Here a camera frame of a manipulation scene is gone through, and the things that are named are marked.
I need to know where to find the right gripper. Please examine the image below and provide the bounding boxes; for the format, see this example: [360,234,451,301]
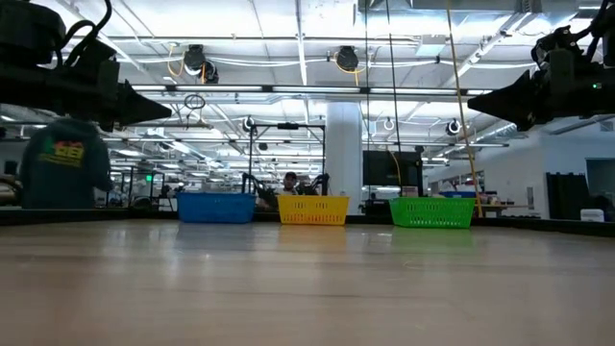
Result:
[467,47,615,132]

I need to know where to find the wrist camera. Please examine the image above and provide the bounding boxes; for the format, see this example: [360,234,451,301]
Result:
[530,26,585,63]
[66,37,119,68]

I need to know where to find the yellow plastic basket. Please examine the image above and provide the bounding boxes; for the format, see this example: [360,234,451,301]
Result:
[277,194,351,227]

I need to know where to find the blue plastic basket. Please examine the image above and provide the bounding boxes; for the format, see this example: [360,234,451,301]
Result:
[175,191,258,225]

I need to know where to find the person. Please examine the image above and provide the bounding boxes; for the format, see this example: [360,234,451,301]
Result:
[257,171,302,210]
[18,117,115,210]

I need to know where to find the black partition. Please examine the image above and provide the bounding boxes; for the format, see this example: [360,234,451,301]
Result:
[546,171,590,220]

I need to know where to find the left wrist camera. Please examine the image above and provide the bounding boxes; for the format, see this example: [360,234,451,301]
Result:
[66,37,119,68]

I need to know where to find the black display screen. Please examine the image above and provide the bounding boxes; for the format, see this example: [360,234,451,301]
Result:
[361,149,425,198]

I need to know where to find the green plastic basket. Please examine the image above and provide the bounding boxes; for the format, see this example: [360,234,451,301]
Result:
[388,196,477,230]

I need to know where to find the white column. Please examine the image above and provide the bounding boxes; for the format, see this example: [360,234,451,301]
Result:
[325,101,364,215]

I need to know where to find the black stand frame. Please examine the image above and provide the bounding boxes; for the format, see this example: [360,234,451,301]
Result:
[247,122,327,196]

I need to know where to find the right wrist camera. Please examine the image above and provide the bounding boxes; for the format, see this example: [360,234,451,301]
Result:
[530,26,585,63]

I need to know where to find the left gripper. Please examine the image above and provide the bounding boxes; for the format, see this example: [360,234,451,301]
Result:
[0,60,173,132]

